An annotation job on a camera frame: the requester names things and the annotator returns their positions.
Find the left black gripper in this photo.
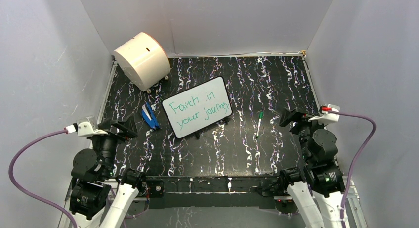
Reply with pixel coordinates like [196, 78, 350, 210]
[93, 112, 137, 178]

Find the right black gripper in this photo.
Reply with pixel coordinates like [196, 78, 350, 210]
[278, 106, 327, 162]

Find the small white whiteboard black frame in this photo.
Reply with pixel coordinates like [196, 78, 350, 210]
[162, 76, 233, 138]

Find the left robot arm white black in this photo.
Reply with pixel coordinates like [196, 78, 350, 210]
[66, 114, 149, 228]

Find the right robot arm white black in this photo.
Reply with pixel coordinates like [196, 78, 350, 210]
[278, 105, 350, 228]

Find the white cylindrical drum container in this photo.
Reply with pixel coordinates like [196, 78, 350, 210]
[113, 32, 171, 93]

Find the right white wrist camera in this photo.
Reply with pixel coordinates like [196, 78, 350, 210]
[308, 104, 340, 126]

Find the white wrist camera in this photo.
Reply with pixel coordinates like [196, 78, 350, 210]
[308, 104, 340, 126]
[64, 116, 108, 137]

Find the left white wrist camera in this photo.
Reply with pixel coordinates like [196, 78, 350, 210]
[64, 116, 108, 137]

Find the aluminium frame rail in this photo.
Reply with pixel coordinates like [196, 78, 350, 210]
[67, 175, 346, 202]

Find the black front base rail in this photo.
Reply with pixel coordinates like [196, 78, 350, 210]
[146, 176, 296, 212]

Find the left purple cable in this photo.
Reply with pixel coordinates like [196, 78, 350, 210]
[8, 129, 79, 228]

